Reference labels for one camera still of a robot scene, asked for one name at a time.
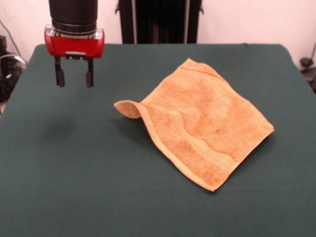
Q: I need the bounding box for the black equipment with cables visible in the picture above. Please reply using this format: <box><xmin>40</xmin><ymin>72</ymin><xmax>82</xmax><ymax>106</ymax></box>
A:
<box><xmin>0</xmin><ymin>36</ymin><xmax>27</xmax><ymax>102</ymax></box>

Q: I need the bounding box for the black stand foot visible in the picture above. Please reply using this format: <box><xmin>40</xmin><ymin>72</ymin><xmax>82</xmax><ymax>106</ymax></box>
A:
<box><xmin>300</xmin><ymin>41</ymin><xmax>316</xmax><ymax>93</ymax></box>

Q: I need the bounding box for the yellow terry towel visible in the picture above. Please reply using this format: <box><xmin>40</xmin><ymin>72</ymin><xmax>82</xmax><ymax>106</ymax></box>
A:
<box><xmin>113</xmin><ymin>58</ymin><xmax>275</xmax><ymax>193</ymax></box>

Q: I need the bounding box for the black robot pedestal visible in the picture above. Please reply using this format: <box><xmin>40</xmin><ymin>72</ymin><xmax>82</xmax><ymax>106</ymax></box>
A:
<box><xmin>115</xmin><ymin>0</ymin><xmax>205</xmax><ymax>44</ymax></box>

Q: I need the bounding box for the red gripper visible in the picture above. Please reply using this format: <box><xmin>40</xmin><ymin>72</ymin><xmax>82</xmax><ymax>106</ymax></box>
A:
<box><xmin>44</xmin><ymin>24</ymin><xmax>106</xmax><ymax>89</ymax></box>

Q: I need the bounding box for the dark green table cloth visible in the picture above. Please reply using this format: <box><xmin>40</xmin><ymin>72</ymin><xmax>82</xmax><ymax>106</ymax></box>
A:
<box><xmin>0</xmin><ymin>43</ymin><xmax>316</xmax><ymax>237</ymax></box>

